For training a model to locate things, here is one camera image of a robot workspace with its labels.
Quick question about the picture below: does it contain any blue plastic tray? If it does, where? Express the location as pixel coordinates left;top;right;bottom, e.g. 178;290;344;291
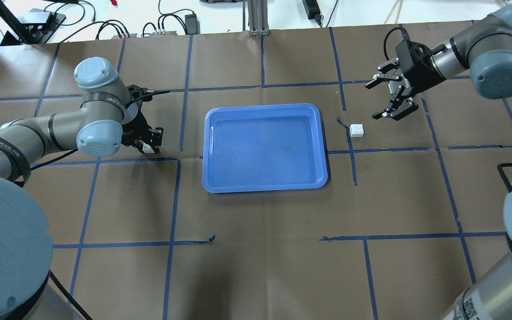
202;103;328;194

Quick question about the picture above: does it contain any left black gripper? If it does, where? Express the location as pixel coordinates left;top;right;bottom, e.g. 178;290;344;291
121;85;164;153

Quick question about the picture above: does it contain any black power adapter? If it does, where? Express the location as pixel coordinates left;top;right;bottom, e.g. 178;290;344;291
184;13;200;35

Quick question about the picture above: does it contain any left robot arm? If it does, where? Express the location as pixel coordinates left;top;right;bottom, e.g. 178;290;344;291
0;57;167;320

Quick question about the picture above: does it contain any white block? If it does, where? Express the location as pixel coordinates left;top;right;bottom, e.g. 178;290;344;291
142;144;159;154
349;124;364;138

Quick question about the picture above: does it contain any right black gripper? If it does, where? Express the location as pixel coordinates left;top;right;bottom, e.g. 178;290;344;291
364;40;448;121

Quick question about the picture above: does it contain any grey USB hub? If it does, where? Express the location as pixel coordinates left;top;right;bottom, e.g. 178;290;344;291
142;31;178;38

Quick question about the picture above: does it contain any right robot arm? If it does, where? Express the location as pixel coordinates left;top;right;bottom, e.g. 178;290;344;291
368;4;512;320

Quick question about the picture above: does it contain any brown paper table cover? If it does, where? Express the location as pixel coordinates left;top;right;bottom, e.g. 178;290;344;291
0;20;512;320

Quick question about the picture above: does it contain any aluminium frame post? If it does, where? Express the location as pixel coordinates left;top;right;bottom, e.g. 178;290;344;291
242;0;271;38

